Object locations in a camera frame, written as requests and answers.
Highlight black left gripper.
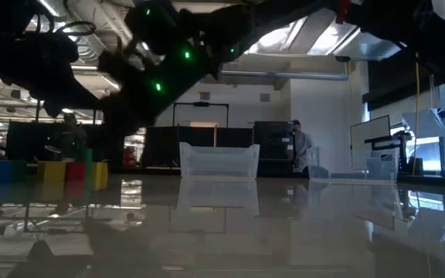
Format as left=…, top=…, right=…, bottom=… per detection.
left=98, top=2, right=187, bottom=78

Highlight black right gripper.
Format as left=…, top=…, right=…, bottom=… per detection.
left=104, top=46, right=223, bottom=171

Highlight green cube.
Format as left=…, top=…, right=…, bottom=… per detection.
left=76, top=147, right=93, bottom=182

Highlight small red cube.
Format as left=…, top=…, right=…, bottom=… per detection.
left=65, top=161, right=87, bottom=182

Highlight black partition panel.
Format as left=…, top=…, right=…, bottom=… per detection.
left=5, top=120, right=104, bottom=163
left=144, top=126, right=255, bottom=170

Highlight red objects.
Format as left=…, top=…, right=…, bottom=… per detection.
left=123, top=145, right=139, bottom=168

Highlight person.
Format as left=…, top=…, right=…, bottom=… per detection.
left=50, top=113, right=89, bottom=160
left=287, top=119, right=315, bottom=179

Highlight clear plastic bin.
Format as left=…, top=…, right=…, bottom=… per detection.
left=306, top=146, right=399, bottom=182
left=178, top=141, right=261, bottom=181

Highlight black cabinet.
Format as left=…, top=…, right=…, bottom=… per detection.
left=253, top=120, right=297, bottom=178

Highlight grey horizontal pipe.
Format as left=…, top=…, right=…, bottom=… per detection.
left=220, top=69, right=350, bottom=81

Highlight whiteboard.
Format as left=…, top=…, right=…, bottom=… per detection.
left=349, top=114, right=392, bottom=171

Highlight black monitor stand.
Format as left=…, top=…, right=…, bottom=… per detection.
left=363, top=130, right=413, bottom=175

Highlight white hanging sheet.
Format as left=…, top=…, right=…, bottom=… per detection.
left=401, top=107, right=445, bottom=139

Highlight round silver duct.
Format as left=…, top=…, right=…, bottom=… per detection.
left=39, top=0, right=134, bottom=66

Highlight black frame stand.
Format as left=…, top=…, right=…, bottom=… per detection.
left=172, top=101, right=230, bottom=128

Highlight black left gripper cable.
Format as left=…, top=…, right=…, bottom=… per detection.
left=54, top=20, right=97, bottom=39

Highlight rectangular metal duct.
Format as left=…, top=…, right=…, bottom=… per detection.
left=245, top=7, right=401, bottom=62

